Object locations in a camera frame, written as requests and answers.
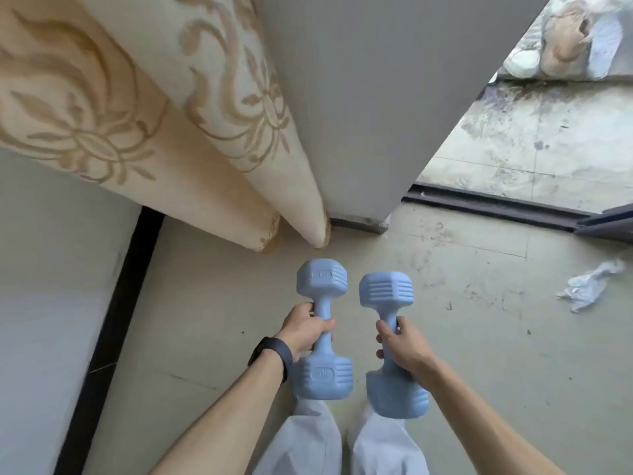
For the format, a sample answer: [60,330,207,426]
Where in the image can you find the row of balcony shoes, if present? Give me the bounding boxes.
[502,0,629,82]

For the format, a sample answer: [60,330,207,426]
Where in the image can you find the crumpled white paper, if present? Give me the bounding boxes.
[556,259,628,313]

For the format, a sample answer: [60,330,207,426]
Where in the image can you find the person's right forearm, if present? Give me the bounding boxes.
[420,358,567,475]

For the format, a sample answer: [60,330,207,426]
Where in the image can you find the light blue dumbbell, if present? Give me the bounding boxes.
[358,271,430,420]
[290,258,354,401]

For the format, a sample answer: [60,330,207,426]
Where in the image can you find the light grey trousers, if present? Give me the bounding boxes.
[252,398,431,475]

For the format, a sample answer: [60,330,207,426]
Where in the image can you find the person's left forearm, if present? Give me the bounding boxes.
[148,350,287,475]

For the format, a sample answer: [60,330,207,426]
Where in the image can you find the dark sliding door frame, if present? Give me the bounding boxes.
[403,182,633,238]

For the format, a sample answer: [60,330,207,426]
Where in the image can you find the beige patterned curtain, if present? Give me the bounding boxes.
[0,0,331,254]

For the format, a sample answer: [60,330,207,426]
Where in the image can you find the black smartwatch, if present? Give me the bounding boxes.
[247,336,293,387]

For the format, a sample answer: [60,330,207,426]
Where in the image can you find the person's left hand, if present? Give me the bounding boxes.
[274,302,337,364]

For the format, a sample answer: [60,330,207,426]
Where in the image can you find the person's right hand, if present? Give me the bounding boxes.
[375,316,438,387]

